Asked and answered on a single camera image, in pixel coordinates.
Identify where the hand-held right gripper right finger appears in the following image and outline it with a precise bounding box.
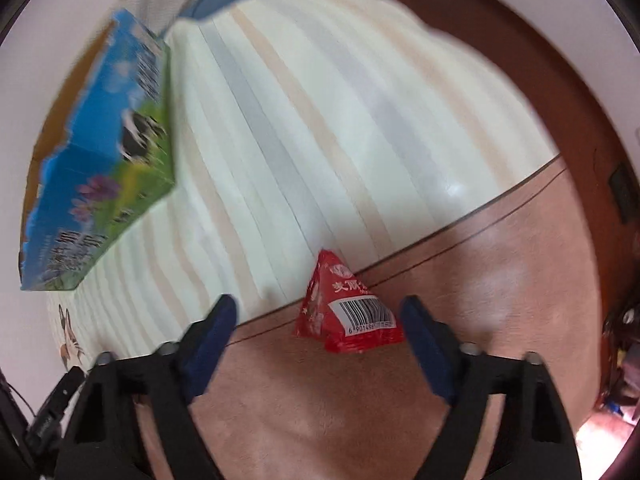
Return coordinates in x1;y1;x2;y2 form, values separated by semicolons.
400;295;583;480

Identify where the blue and green carton box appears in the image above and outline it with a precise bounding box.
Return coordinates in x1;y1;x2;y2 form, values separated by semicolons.
19;9;178;292

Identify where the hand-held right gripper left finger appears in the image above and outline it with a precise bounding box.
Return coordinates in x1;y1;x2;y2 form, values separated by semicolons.
52;294;239;480

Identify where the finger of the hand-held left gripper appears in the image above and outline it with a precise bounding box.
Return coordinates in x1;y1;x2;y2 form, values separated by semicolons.
25;366;87;456

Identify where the red triangular snack packet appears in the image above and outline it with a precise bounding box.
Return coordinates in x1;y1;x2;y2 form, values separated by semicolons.
292;248;406;356

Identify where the striped cat print tablecloth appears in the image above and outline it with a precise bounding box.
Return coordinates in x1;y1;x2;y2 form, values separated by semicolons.
45;0;606;480

